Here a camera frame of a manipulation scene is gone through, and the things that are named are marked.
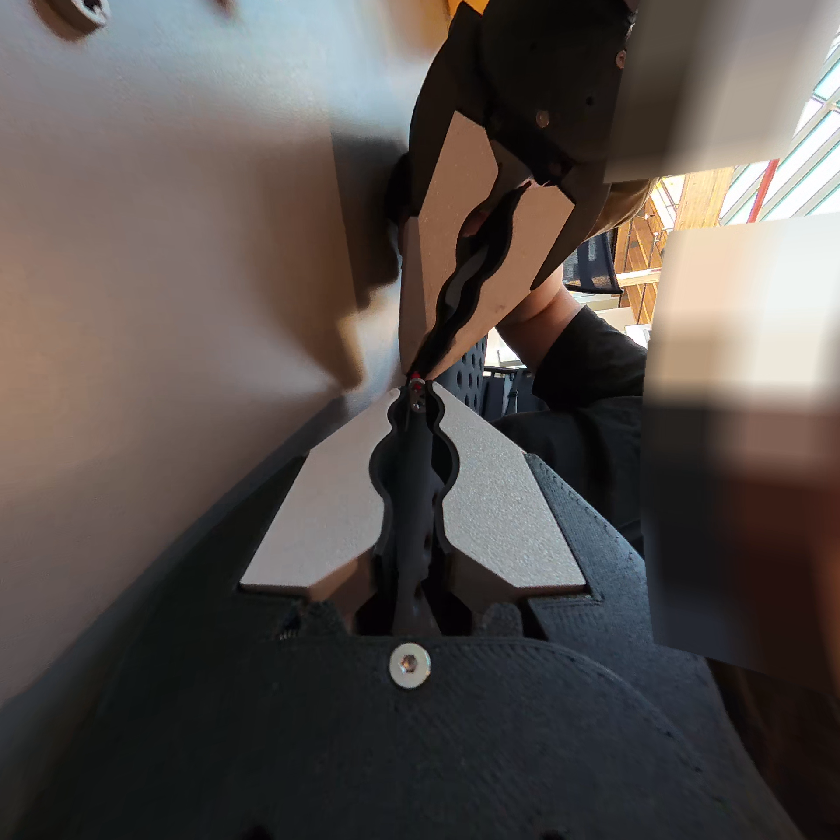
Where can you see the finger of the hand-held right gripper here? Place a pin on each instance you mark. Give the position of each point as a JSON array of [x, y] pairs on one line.
[[439, 197], [531, 243]]

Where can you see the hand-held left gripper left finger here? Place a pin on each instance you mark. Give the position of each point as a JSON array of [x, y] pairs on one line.
[[315, 525]]

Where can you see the red ceiling pipe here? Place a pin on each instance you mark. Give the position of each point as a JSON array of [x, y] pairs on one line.
[[764, 190]]

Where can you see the person's brown hair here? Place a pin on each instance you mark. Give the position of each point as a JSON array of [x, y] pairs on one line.
[[623, 200]]

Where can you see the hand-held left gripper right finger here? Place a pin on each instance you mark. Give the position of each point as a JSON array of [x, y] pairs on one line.
[[505, 525]]

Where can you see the person's right forearm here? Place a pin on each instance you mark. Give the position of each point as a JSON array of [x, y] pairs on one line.
[[538, 321]]

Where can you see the grey desk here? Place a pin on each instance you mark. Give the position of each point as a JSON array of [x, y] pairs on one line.
[[164, 328]]

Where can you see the light grey double connector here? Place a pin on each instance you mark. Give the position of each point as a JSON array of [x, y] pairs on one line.
[[79, 10]]

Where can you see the black perforated panel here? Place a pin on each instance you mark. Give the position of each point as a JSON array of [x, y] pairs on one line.
[[469, 374]]

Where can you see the black mesh office chair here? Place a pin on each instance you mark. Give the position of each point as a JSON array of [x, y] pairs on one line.
[[590, 262]]

